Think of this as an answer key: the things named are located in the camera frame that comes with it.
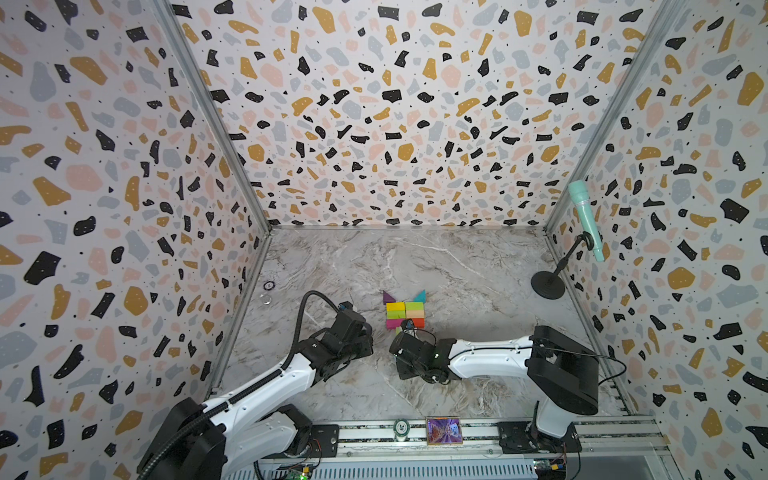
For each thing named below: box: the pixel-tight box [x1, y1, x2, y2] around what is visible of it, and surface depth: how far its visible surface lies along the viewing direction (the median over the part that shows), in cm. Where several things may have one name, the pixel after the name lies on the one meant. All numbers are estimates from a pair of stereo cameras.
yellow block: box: [386, 302, 405, 311], surface depth 100 cm
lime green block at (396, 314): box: [387, 310, 406, 320], surface depth 97 cm
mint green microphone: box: [568, 180, 605, 263], surface depth 84 cm
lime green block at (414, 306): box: [405, 302, 425, 311], surface depth 100 cm
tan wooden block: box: [406, 310, 425, 319], surface depth 99 cm
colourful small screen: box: [425, 416, 463, 446], surface depth 76 cm
